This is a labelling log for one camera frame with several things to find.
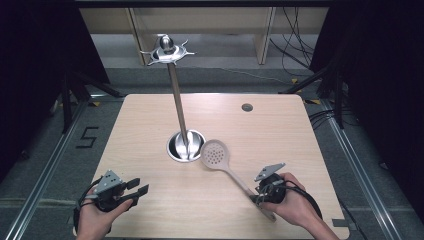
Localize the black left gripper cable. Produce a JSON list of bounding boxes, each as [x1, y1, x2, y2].
[[72, 176, 103, 234]]

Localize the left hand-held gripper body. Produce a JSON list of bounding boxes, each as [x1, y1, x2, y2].
[[84, 168, 135, 213]]

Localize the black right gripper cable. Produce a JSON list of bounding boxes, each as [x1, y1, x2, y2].
[[282, 180, 324, 221]]

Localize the aluminium floor rail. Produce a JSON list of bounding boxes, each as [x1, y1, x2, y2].
[[2, 99, 90, 240], [318, 98, 405, 240]]

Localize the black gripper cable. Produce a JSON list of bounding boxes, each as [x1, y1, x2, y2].
[[282, 180, 324, 221], [72, 176, 103, 234]]

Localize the beige slotted spoon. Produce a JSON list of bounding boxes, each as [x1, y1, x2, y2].
[[199, 138, 278, 223]]

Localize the person's right hand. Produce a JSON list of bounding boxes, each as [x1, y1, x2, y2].
[[262, 171, 318, 228]]

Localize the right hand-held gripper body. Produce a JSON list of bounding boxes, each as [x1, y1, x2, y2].
[[253, 162, 288, 205]]

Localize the black floor cables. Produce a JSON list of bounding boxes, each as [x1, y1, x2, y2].
[[307, 107, 358, 132]]

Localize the black metal stand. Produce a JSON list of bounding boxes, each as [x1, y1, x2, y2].
[[279, 61, 346, 130], [59, 68, 125, 135]]

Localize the black hanging cables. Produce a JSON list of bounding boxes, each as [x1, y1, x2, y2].
[[269, 6, 317, 78]]

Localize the black curtain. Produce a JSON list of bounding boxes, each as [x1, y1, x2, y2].
[[0, 0, 111, 183], [308, 0, 424, 223]]

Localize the metal utensil rack stand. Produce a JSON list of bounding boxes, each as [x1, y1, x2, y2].
[[139, 34, 207, 164]]

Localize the person's left hand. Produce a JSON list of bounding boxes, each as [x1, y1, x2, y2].
[[76, 189, 134, 240]]

